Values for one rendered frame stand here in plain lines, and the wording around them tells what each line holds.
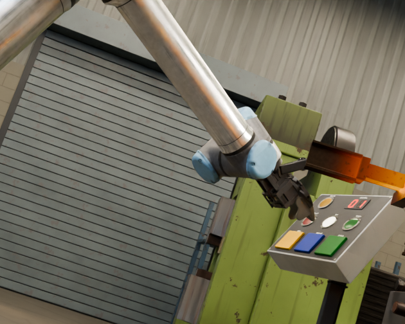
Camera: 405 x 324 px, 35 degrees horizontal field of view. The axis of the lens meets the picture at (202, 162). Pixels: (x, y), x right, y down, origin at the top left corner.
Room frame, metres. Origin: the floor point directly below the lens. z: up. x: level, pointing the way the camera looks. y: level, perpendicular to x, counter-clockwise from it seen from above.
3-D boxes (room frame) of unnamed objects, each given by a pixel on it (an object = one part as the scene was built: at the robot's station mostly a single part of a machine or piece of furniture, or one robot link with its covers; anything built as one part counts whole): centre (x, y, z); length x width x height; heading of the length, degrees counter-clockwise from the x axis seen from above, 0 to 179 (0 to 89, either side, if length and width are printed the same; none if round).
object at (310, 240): (1.90, -0.38, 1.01); 0.07 x 0.05 x 0.07; 25
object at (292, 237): (1.99, -0.33, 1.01); 0.07 x 0.05 x 0.07; 25
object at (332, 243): (1.81, -0.42, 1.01); 0.07 x 0.05 x 0.07; 25
